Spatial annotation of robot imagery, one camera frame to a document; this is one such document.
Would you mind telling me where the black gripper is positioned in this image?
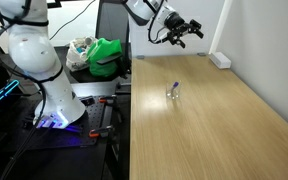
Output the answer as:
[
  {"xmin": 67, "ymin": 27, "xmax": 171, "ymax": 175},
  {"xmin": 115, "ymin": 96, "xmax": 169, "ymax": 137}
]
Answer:
[{"xmin": 163, "ymin": 11, "xmax": 205, "ymax": 50}]

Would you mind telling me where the blue capped grey marker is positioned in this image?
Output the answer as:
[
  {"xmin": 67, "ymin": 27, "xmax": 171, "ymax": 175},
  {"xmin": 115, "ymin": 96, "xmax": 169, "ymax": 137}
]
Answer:
[{"xmin": 171, "ymin": 81, "xmax": 180, "ymax": 98}]

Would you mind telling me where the clear glass cup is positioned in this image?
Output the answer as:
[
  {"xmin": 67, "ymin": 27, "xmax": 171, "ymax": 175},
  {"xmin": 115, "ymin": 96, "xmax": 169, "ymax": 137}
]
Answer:
[{"xmin": 165, "ymin": 81, "xmax": 182, "ymax": 101}]

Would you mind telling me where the white rectangular box device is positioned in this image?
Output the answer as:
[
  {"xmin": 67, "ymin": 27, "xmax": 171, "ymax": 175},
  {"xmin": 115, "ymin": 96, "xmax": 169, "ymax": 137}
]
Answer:
[{"xmin": 208, "ymin": 51, "xmax": 233, "ymax": 70}]

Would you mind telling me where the black chair with bags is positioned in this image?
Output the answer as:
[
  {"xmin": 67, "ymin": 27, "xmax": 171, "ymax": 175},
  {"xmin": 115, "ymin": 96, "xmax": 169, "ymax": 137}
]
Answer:
[{"xmin": 69, "ymin": 0, "xmax": 132, "ymax": 84}]

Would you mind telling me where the black flat object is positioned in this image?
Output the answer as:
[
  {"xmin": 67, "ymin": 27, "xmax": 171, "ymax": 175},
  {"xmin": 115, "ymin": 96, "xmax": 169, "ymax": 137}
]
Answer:
[{"xmin": 96, "ymin": 53, "xmax": 124, "ymax": 66}]

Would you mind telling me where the green plastic bag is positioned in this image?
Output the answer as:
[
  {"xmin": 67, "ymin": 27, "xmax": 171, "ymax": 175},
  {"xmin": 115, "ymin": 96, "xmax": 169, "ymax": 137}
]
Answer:
[{"xmin": 85, "ymin": 37, "xmax": 124, "ymax": 79}]

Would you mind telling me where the white plastic bag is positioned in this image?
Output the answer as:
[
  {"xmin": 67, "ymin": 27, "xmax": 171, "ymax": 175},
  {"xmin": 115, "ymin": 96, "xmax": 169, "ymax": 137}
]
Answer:
[{"xmin": 65, "ymin": 35, "xmax": 99, "ymax": 73}]

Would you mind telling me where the blue lit black case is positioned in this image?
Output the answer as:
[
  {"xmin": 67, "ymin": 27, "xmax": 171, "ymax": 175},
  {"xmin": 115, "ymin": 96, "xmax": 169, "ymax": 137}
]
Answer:
[{"xmin": 0, "ymin": 79, "xmax": 21, "ymax": 116}]

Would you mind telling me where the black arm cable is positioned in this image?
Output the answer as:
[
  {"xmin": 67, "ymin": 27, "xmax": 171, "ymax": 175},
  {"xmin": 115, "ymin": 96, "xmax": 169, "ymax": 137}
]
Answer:
[{"xmin": 146, "ymin": 0, "xmax": 172, "ymax": 45}]

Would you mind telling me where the orange handled black clamp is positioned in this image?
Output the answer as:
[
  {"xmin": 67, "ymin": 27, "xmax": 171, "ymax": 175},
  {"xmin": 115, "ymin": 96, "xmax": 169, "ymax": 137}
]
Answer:
[
  {"xmin": 98, "ymin": 95, "xmax": 118, "ymax": 104},
  {"xmin": 88, "ymin": 125, "xmax": 115, "ymax": 139}
]

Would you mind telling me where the thin black hanging cable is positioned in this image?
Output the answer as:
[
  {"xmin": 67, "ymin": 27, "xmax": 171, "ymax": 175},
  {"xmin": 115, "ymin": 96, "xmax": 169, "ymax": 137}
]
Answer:
[{"xmin": 48, "ymin": 0, "xmax": 97, "ymax": 41}]

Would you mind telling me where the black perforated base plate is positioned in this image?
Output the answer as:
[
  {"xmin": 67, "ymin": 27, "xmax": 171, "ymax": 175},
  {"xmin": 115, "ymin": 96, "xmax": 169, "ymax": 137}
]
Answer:
[{"xmin": 17, "ymin": 95, "xmax": 116, "ymax": 150}]

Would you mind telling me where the black floor cable bundle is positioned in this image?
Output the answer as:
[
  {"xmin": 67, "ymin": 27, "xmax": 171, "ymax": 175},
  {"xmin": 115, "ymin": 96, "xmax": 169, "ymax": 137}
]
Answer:
[{"xmin": 0, "ymin": 83, "xmax": 48, "ymax": 180}]

